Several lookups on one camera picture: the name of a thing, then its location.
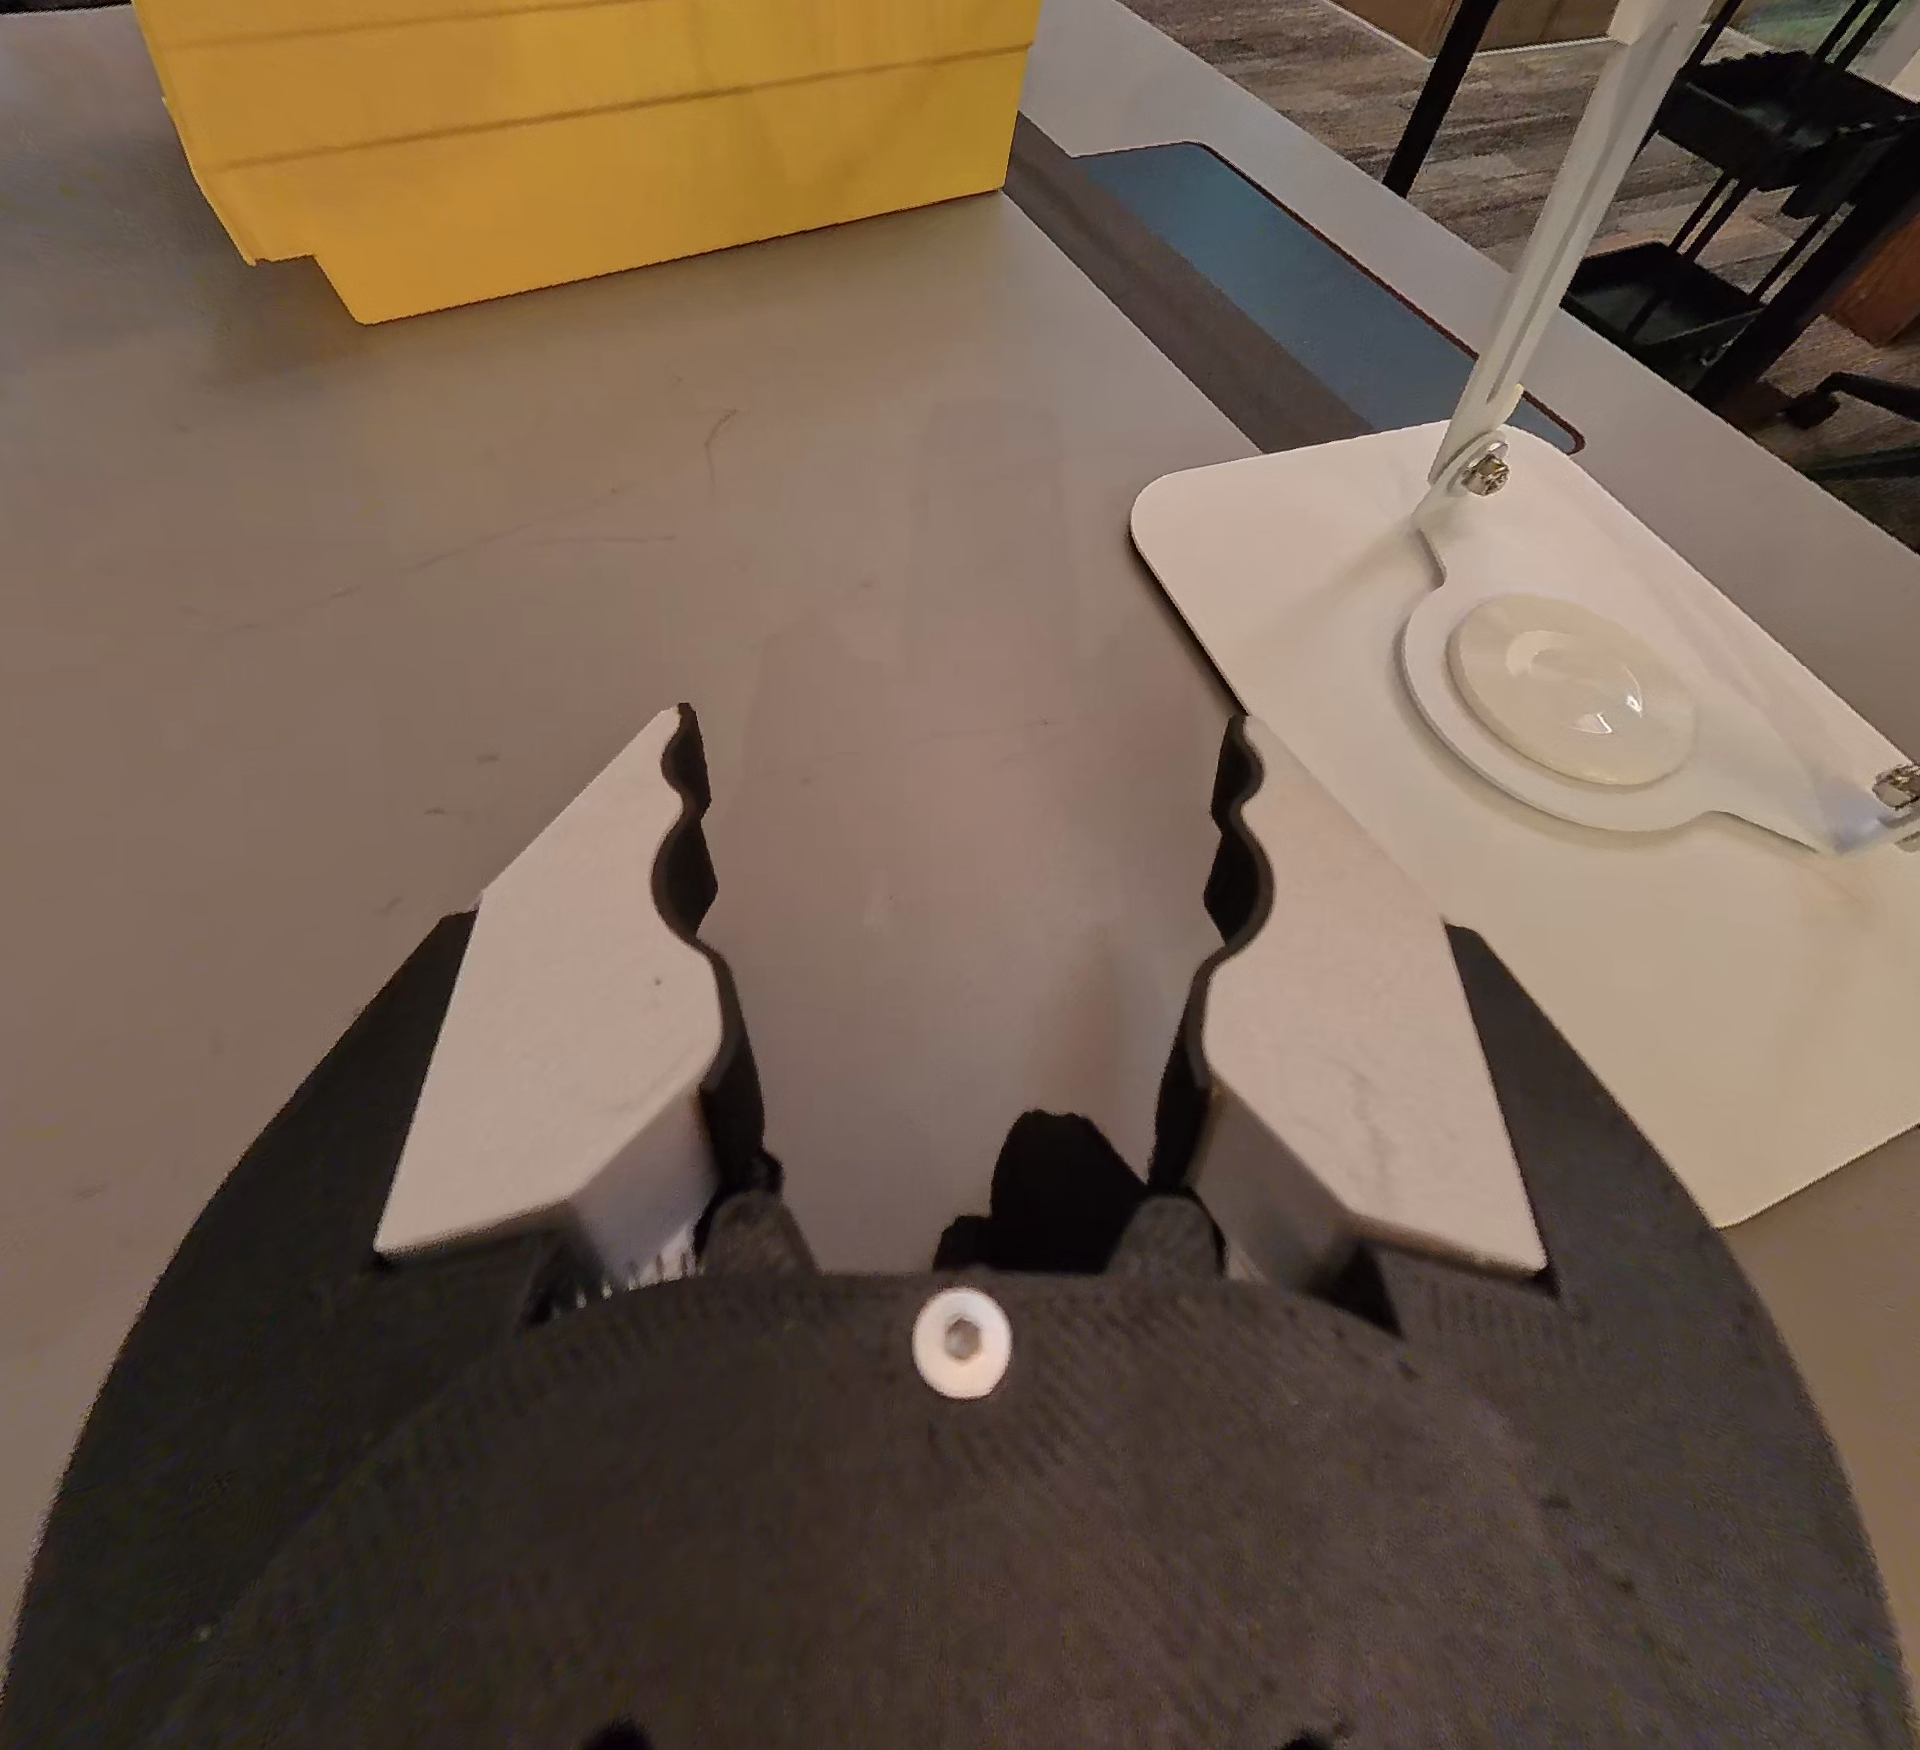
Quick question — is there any black utility cart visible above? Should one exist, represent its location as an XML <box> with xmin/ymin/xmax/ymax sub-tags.
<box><xmin>1561</xmin><ymin>0</ymin><xmax>1920</xmax><ymax>424</ymax></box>

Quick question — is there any black pole stand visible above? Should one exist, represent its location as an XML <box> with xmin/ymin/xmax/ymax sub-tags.
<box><xmin>1380</xmin><ymin>0</ymin><xmax>1581</xmax><ymax>199</ymax></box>

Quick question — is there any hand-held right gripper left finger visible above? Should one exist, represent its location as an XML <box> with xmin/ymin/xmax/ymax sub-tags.
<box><xmin>373</xmin><ymin>699</ymin><xmax>787</xmax><ymax>1287</ymax></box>

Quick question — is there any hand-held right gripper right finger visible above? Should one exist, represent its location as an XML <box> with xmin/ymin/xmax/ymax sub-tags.
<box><xmin>1147</xmin><ymin>712</ymin><xmax>1550</xmax><ymax>1290</ymax></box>

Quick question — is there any black swivel chair base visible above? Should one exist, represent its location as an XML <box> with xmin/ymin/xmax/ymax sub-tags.
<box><xmin>1785</xmin><ymin>361</ymin><xmax>1920</xmax><ymax>470</ymax></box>

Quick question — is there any white tablet stand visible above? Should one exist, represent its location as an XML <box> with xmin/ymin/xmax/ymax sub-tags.
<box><xmin>1129</xmin><ymin>0</ymin><xmax>1920</xmax><ymax>1229</ymax></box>

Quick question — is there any yellow plastic bin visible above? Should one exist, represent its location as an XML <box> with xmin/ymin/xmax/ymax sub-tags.
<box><xmin>75</xmin><ymin>0</ymin><xmax>1087</xmax><ymax>328</ymax></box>

